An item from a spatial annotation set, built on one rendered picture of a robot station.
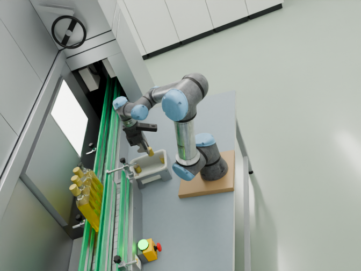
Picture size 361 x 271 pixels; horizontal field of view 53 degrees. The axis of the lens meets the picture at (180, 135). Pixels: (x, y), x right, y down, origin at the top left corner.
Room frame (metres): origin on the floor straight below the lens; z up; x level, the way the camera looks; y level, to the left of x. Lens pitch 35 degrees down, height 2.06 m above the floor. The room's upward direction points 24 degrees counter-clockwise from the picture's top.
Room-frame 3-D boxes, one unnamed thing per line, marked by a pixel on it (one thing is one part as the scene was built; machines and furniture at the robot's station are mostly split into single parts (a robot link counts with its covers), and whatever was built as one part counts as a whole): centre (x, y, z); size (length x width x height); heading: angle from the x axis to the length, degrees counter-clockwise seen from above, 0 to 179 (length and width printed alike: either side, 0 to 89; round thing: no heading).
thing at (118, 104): (1.64, 0.21, 1.22); 0.09 x 0.08 x 0.11; 36
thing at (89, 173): (1.45, 0.49, 0.99); 0.06 x 0.06 x 0.21; 82
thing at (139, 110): (1.58, 0.14, 1.21); 0.11 x 0.11 x 0.08; 36
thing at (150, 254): (1.11, 0.34, 0.79); 0.07 x 0.07 x 0.07; 82
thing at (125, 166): (1.54, 0.35, 0.95); 0.17 x 0.03 x 0.12; 82
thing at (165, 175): (1.64, 0.26, 0.79); 0.27 x 0.17 x 0.08; 82
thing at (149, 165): (1.64, 0.23, 0.80); 0.22 x 0.17 x 0.09; 82
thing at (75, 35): (2.37, 0.38, 1.49); 0.21 x 0.05 x 0.21; 82
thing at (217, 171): (1.44, -0.09, 0.82); 0.15 x 0.15 x 0.10
